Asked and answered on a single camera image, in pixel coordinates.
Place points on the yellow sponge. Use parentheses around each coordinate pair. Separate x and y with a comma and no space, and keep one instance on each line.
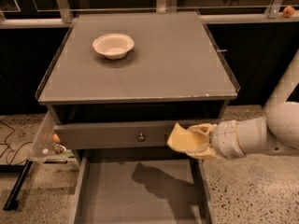
(183,140)

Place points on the clear acrylic side bin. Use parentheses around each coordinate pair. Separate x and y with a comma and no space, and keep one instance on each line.
(45,149)

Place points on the black metal floor bar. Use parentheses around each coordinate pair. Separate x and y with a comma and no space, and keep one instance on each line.
(22,170)

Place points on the orange fruit on railing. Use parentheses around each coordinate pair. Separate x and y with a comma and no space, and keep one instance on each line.
(288,12)

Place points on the round metal drawer knob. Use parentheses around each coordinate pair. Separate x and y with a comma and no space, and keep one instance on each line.
(141,137)

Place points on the small orange ball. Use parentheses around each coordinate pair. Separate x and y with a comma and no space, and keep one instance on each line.
(56,138)

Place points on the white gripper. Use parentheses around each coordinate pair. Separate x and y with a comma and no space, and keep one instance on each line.
(226,139)

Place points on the grey top drawer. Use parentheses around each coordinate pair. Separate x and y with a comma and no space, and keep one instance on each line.
(118,134)

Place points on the aluminium frame railing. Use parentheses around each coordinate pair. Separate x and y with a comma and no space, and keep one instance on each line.
(61,13)

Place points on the white paper bowl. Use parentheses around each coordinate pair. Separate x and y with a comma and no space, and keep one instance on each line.
(113,46)

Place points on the grey drawer cabinet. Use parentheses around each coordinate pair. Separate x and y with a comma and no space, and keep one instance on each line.
(174,72)

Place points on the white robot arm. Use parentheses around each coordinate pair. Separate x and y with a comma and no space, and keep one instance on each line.
(276,134)

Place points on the grey open middle drawer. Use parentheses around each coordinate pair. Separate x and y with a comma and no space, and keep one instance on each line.
(140,188)

